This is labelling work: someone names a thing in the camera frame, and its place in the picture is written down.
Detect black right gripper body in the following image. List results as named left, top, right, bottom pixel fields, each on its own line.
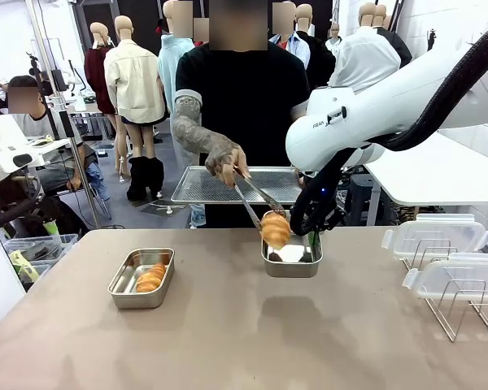
left=307, top=177, right=346, bottom=232

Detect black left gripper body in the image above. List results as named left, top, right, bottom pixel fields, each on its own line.
left=0, top=178, right=46, bottom=223

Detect stainless steel rectangular container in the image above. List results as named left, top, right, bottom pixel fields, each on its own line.
left=107, top=247, right=176, bottom=310
left=261, top=233, right=325, bottom=280

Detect golden croissant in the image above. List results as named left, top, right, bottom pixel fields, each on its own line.
left=259, top=212, right=292, bottom=249
left=135, top=262, right=167, bottom=293

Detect metal serving tongs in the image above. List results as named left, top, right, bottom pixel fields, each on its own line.
left=227, top=162, right=289, bottom=236

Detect perforated metal baking tray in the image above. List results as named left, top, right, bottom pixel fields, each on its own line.
left=170, top=165, right=306, bottom=206

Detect clear plastic snap lid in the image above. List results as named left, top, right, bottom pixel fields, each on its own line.
left=402, top=252, right=488, bottom=302
left=381, top=214, right=488, bottom=261

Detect person's tattooed right forearm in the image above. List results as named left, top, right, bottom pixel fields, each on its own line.
left=171, top=96, right=231, bottom=158

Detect person's tattooed right hand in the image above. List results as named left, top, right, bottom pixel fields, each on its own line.
left=205, top=141, right=253, bottom=189

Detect clear plastic storage bin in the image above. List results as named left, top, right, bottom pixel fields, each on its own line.
left=7, top=259, right=52, bottom=292
left=3, top=233, right=79, bottom=267

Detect black stool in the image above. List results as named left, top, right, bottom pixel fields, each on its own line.
left=343, top=174, right=381, bottom=227

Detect seated person in grey shirt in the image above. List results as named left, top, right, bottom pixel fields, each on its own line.
left=7, top=75, right=107, bottom=204

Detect white table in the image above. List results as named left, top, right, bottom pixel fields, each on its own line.
left=364, top=129, right=488, bottom=207
left=0, top=115, right=72, bottom=163

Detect black fuzzy boots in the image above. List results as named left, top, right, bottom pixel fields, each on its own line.
left=125, top=156, right=166, bottom=202

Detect person in black t-shirt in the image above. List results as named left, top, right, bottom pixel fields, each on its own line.
left=174, top=0, right=312, bottom=229

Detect black monitor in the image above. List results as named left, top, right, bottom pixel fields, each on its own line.
left=50, top=68, right=68, bottom=93

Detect black tripod stand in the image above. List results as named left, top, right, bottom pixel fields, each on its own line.
left=26, top=51, right=62, bottom=141

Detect mannequin in black jacket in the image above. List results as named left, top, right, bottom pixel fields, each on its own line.
left=294, top=3, right=337, bottom=93

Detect mannequin in white shirt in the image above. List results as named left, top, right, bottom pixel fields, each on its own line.
left=329, top=2, right=403, bottom=97

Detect mannequin in dark red dress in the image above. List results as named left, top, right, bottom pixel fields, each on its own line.
left=84, top=22, right=117, bottom=141

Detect small mannequin in white top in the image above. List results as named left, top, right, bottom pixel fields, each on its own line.
left=324, top=22, right=345, bottom=56

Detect mannequin in cream jacket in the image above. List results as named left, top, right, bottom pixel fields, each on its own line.
left=103, top=15, right=167, bottom=184

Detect mannequin in dark coat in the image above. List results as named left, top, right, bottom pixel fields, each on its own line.
left=373, top=3, right=414, bottom=68

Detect mannequin in light blue shirt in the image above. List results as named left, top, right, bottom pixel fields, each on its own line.
left=157, top=0, right=207, bottom=228

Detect silver metal frame pole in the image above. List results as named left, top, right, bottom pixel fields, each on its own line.
left=24, top=0, right=103, bottom=229

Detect mannequin base plate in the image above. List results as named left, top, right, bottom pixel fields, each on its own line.
left=140, top=201, right=186, bottom=216

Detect metal wire lid rack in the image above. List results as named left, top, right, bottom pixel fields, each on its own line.
left=401, top=238, right=488, bottom=343

